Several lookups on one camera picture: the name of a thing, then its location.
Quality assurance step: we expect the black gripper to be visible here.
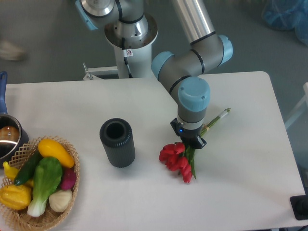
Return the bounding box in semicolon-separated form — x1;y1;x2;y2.
170;118;207;149

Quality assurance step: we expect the red tulip bouquet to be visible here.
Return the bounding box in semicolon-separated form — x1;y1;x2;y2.
158;107;231;184

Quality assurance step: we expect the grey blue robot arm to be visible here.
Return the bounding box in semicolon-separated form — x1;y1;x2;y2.
75;0;233;149

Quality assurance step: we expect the dark grey ribbed vase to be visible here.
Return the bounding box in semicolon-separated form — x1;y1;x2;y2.
99;118;135;168

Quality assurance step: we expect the magenta radish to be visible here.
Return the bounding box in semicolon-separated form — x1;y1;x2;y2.
60;168;77;190

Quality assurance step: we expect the black device at table edge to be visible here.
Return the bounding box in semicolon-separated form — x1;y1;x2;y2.
290;195;308;220

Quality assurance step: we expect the white garlic bulb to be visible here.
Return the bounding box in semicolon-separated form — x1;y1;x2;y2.
49;190;72;213

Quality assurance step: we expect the green bok choy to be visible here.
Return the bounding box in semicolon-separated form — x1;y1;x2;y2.
27;157;63;217

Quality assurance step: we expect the blue plastic bag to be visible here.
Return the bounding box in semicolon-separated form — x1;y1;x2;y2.
262;0;308;45

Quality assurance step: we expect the woven wicker basket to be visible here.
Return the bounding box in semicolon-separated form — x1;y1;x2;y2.
0;136;80;231

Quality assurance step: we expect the dark green cucumber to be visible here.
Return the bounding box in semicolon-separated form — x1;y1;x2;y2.
14;150;43;186

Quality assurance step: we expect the yellow crookneck squash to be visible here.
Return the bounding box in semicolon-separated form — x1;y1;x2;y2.
3;161;34;188

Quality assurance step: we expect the yellow ridged pumpkin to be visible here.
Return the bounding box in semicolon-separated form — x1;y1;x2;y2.
0;184;32;210

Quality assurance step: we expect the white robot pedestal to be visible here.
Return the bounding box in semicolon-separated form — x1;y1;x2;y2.
82;13;159;81

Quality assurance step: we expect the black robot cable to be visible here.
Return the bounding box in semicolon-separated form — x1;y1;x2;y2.
121;37;133;78

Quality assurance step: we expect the white frame at right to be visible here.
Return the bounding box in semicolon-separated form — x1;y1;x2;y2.
284;82;308;130

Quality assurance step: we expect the blue handled saucepan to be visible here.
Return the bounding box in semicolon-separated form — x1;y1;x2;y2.
0;71;29;168

